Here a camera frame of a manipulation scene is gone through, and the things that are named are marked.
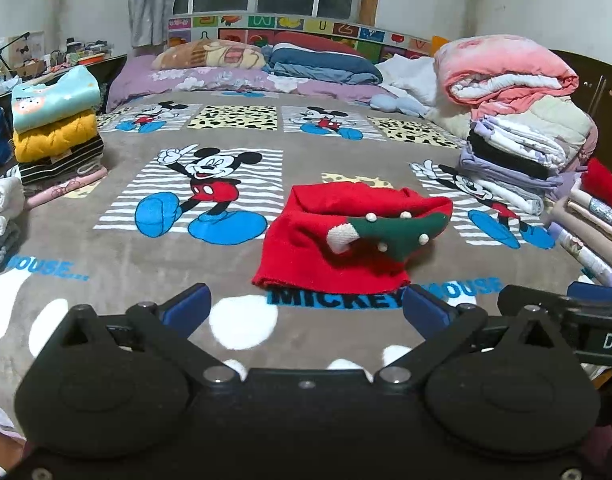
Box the light blue plush pillow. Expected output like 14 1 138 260
370 93 431 119

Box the white printed folded garment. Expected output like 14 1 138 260
547 222 612 287

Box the lavender folded garment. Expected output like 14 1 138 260
457 144 583 202

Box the white folded towel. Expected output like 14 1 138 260
0 176 26 237

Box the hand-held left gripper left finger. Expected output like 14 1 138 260
51 282 240 387

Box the dark wooden wardrobe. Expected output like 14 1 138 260
550 49 612 181

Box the black striped folded garment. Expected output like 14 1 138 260
17 136 105 187

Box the teal printed sweater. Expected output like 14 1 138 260
11 65 100 134

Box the grey curtain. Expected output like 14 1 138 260
128 0 181 48

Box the pink folded garment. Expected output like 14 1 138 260
23 166 110 209

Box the blue folded quilt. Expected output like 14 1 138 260
265 46 384 87

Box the grey blue knit cloth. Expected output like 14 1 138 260
0 220 23 282

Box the purple floral bed sheet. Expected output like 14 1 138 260
106 55 437 112

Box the red folded garment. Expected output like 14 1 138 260
580 157 612 211

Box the white floral folded cloth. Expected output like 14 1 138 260
468 116 569 170

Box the yellow knit sweater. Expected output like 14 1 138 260
12 111 100 164

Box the silver glitter garment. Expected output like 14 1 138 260
580 196 612 232

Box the black desk lamp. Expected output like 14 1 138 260
0 31 33 81

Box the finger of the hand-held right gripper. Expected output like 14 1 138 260
567 281 612 306
497 284 570 324

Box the dark red pillow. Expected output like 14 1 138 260
271 31 368 59

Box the white crumpled cloth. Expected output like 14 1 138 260
375 55 439 107

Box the beige folded garment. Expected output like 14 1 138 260
550 180 612 252

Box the desk clutter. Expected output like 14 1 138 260
0 35 117 86

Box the dark desk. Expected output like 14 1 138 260
0 54 128 111

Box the grey cartoon mouse blanket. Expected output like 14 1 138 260
0 87 612 411

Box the colourful picture headboard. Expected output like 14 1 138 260
167 11 433 63

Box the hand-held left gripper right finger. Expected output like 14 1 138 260
373 284 564 387

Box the red knit sweater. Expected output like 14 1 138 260
251 184 454 296

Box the yellow cartoon pillow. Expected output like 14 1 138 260
151 39 268 72

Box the cream folded quilt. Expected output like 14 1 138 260
436 94 599 167

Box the pink folded quilt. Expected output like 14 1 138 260
432 34 580 109

